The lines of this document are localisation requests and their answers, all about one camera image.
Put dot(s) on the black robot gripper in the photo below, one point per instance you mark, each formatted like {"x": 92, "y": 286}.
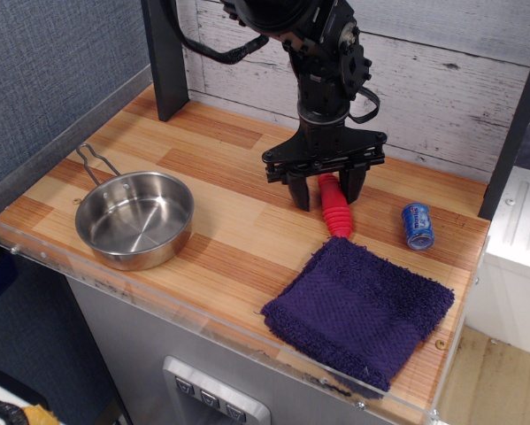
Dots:
{"x": 324, "y": 148}

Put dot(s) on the red handled metal spoon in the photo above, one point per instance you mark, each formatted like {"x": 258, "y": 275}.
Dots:
{"x": 335, "y": 209}

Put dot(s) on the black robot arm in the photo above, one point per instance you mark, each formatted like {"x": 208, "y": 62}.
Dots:
{"x": 321, "y": 39}

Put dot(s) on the stainless steel pot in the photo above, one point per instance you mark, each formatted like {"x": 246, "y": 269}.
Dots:
{"x": 134, "y": 221}

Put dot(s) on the small blue mentos can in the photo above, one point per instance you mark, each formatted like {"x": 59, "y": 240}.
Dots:
{"x": 419, "y": 233}

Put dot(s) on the purple terry cloth towel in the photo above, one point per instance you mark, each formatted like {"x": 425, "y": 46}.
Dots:
{"x": 357, "y": 313}

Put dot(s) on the white side cabinet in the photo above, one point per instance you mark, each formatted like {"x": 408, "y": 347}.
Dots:
{"x": 499, "y": 304}

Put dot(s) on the silver toy fridge cabinet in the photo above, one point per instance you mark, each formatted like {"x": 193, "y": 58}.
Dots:
{"x": 135, "y": 340}

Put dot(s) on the silver dispenser button panel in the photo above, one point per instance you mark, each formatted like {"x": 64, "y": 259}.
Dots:
{"x": 213, "y": 393}

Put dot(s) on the black and yellow object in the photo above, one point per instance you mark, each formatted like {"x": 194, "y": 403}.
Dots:
{"x": 27, "y": 415}

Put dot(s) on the black vertical post right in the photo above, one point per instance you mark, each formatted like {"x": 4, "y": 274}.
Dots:
{"x": 508, "y": 155}

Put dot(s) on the black vertical post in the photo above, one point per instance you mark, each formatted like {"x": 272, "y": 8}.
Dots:
{"x": 508, "y": 155}
{"x": 166, "y": 61}

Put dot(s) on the black vertical post left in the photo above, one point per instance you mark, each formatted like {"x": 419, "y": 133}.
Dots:
{"x": 166, "y": 61}

